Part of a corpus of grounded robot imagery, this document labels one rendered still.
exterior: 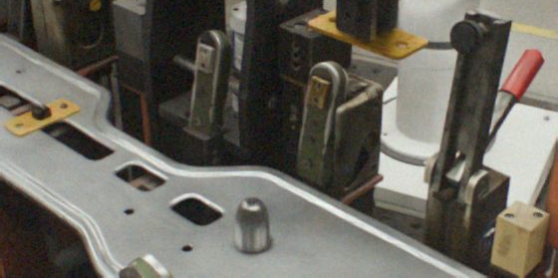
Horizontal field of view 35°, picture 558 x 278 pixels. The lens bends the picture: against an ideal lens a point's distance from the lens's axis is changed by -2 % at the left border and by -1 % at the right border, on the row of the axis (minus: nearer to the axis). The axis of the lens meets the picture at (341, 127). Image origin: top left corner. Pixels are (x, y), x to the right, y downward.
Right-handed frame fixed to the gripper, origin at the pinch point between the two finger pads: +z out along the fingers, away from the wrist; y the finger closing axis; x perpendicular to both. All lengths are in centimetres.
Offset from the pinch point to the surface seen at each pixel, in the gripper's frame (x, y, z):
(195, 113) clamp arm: -32.8, -11.9, 26.6
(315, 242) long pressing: -7.8, -4.0, 27.4
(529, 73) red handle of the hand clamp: 1.5, -23.9, 13.9
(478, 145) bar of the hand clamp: 2.4, -14.1, 17.2
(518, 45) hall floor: -115, -253, 128
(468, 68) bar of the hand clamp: -0.3, -15.5, 11.0
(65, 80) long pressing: -52, -8, 28
